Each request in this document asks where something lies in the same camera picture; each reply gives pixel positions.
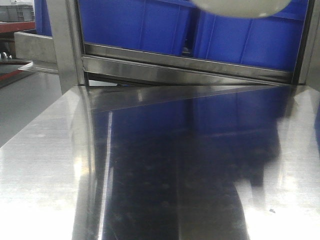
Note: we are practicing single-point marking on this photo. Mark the stainless steel table shelf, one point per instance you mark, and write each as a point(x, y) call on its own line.
point(166, 163)

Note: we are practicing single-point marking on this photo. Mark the large blue bin left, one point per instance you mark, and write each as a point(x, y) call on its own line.
point(157, 26)

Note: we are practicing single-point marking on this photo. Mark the large blue bin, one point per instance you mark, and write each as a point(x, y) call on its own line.
point(157, 26)
point(271, 42)

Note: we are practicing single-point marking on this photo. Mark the stainless steel shelf rack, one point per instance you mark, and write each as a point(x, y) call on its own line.
point(117, 65)

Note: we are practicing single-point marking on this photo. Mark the large blue bin right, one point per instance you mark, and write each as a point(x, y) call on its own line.
point(271, 42)

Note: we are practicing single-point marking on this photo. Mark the red metal workbench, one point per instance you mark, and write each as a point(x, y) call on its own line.
point(9, 63)

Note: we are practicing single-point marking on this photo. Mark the grey plastic crate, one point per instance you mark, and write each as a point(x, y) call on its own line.
point(17, 13)

